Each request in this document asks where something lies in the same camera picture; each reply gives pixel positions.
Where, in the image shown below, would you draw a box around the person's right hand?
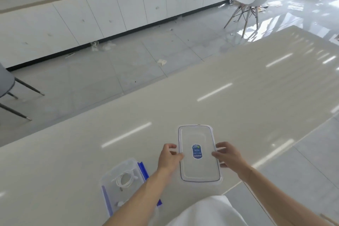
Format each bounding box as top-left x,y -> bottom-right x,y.
211,142 -> 252,179

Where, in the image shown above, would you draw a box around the person's left hand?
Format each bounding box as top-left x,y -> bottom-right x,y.
158,143 -> 185,174

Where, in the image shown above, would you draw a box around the clear container lid blue label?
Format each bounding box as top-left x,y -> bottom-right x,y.
177,124 -> 223,183

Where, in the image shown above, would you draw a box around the person's right forearm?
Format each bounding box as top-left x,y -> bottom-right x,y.
238,166 -> 339,226

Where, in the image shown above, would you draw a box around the person's white clothing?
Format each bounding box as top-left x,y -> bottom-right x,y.
156,195 -> 255,226

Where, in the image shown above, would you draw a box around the clear plastic container blue clips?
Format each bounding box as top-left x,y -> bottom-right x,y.
100,158 -> 162,218

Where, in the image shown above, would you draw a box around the long white cabinet row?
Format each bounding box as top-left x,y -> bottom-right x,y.
0,0 -> 268,69

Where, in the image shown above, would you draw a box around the grey chair black legs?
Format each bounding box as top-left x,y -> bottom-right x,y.
0,62 -> 45,122

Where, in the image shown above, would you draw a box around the white coiled cable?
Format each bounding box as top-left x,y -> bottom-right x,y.
111,170 -> 140,190

